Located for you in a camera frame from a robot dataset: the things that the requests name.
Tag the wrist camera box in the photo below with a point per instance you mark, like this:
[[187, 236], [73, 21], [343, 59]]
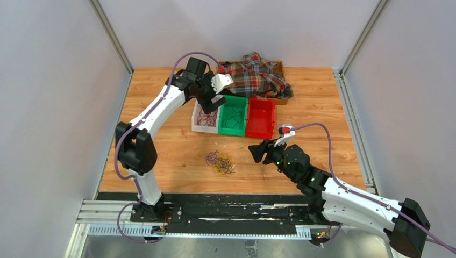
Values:
[[220, 82], [286, 132]]

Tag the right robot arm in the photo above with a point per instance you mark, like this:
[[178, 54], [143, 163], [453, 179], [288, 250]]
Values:
[[401, 223]]

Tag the wooden tray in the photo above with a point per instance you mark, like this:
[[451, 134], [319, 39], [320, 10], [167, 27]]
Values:
[[279, 71]]

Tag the red plastic bin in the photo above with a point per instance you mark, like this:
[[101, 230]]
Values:
[[260, 118]]

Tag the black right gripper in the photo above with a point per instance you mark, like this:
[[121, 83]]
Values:
[[266, 145]]

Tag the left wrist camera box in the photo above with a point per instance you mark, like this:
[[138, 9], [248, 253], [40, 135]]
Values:
[[220, 82]]

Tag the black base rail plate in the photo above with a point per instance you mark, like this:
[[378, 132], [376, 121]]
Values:
[[215, 214]]

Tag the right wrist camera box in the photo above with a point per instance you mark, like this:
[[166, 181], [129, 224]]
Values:
[[286, 132]]

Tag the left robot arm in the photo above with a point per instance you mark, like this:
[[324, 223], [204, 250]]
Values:
[[135, 153]]

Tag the green plastic bin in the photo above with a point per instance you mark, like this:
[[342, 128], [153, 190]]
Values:
[[233, 116]]

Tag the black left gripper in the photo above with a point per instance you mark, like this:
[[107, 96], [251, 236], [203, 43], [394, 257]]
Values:
[[208, 106]]

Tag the white plastic bin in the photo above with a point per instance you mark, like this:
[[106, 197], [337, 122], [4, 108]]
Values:
[[204, 123]]

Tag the plaid flannel shirt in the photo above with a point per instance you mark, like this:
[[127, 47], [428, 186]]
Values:
[[262, 76]]

